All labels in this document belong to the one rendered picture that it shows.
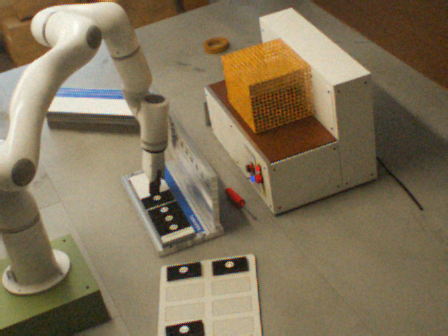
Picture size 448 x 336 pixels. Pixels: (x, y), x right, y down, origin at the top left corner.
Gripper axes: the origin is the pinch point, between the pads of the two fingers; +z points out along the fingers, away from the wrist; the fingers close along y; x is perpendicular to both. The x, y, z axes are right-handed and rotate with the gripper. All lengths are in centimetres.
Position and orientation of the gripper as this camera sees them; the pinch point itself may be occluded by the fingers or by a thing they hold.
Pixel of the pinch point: (154, 188)
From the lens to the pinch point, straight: 273.9
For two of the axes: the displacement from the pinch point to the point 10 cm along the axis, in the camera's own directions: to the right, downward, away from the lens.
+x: 9.4, -1.4, 3.2
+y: 3.5, 4.9, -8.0
